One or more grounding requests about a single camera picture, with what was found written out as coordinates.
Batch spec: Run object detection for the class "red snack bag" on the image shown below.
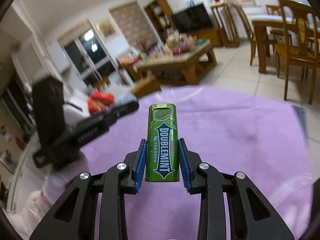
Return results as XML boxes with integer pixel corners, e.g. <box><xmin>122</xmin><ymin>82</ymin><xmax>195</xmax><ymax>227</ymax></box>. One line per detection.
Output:
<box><xmin>87</xmin><ymin>91</ymin><xmax>114</xmax><ymax>114</ymax></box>

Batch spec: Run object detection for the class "wooden coffee table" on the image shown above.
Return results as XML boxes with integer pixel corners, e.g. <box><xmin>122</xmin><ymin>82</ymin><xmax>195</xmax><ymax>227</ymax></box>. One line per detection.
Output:
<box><xmin>135</xmin><ymin>40</ymin><xmax>217</xmax><ymax>86</ymax></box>

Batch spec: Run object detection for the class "framed sunflower picture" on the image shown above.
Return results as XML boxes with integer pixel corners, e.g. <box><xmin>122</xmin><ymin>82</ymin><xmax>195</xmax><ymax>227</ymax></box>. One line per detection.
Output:
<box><xmin>95</xmin><ymin>19</ymin><xmax>117</xmax><ymax>39</ymax></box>

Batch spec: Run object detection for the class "tall wooden plant stand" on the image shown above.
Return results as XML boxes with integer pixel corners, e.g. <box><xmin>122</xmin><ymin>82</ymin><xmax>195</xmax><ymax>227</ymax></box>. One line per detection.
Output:
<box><xmin>210</xmin><ymin>2</ymin><xmax>240</xmax><ymax>47</ymax></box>

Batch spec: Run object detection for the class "front wooden dining chair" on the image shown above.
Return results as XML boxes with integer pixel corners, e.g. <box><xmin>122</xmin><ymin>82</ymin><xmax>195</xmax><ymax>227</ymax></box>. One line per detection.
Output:
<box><xmin>274</xmin><ymin>0</ymin><xmax>319</xmax><ymax>105</ymax></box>

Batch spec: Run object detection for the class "wooden dining table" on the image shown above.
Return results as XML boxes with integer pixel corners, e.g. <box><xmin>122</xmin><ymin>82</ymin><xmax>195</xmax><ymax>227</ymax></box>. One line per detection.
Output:
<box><xmin>250</xmin><ymin>13</ymin><xmax>320</xmax><ymax>74</ymax></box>

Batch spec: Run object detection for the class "green doublemint gum tin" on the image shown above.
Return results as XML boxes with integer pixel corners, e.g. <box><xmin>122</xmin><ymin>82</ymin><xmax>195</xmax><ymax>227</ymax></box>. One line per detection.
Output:
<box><xmin>145</xmin><ymin>103</ymin><xmax>180</xmax><ymax>183</ymax></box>

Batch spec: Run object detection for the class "purple tablecloth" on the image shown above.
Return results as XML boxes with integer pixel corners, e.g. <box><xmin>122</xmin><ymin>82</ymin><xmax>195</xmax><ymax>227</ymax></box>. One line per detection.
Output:
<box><xmin>82</xmin><ymin>86</ymin><xmax>313</xmax><ymax>239</ymax></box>

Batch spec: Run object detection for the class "wooden tv cabinet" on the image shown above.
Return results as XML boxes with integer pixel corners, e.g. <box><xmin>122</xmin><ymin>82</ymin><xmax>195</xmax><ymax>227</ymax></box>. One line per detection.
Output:
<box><xmin>188</xmin><ymin>28</ymin><xmax>223</xmax><ymax>47</ymax></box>

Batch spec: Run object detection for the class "black television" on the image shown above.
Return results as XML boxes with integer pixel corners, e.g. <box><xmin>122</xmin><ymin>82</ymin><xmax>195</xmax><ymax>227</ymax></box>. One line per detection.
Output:
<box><xmin>171</xmin><ymin>3</ymin><xmax>214</xmax><ymax>33</ymax></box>

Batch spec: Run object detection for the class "white sofa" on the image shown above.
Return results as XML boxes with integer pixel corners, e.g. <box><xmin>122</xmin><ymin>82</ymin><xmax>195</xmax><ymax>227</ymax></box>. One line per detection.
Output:
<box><xmin>63</xmin><ymin>85</ymin><xmax>137</xmax><ymax>125</ymax></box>

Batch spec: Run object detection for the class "wooden bookshelf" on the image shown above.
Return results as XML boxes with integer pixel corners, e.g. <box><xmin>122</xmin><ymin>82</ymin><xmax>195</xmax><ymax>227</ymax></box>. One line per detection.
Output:
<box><xmin>144</xmin><ymin>0</ymin><xmax>176</xmax><ymax>42</ymax></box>

